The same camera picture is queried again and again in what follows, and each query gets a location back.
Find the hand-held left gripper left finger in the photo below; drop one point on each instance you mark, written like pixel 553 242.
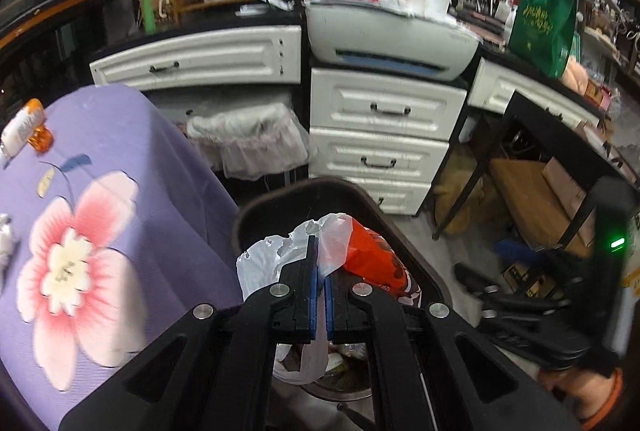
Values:
pixel 312 296

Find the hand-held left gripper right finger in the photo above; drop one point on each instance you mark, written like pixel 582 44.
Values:
pixel 328 311

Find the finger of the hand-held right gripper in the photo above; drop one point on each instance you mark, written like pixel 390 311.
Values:
pixel 525 301
pixel 540 341

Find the white plastic bag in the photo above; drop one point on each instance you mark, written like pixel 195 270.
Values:
pixel 265 261

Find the dark brown trash bin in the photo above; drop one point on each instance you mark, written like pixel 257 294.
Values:
pixel 280 211

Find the person's right hand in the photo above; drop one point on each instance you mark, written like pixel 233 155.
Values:
pixel 585 391

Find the cardboard box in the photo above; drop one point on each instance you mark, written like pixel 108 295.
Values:
pixel 565 201

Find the orange plastic bag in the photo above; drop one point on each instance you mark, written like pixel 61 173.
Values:
pixel 370 256

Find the brown fuzzy cloth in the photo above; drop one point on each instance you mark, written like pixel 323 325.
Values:
pixel 460 201

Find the pink soft item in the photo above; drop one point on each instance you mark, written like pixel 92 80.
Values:
pixel 580 76

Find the white drawer cabinet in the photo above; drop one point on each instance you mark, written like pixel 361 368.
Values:
pixel 385 151

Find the green tote bag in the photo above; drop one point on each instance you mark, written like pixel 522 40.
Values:
pixel 542 26

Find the purple floral tablecloth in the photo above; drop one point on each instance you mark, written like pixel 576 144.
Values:
pixel 125 136

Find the white printer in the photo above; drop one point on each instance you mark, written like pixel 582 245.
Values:
pixel 390 36

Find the brown printed box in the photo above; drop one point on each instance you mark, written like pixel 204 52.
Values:
pixel 165 8

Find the green bottle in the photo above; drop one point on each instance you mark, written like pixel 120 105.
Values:
pixel 148 11

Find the white bottle with orange cap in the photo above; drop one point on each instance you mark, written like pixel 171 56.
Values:
pixel 20 131

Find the orange wooden counter shelf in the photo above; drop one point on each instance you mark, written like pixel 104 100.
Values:
pixel 50 22

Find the black frame table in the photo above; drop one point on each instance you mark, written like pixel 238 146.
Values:
pixel 505 121

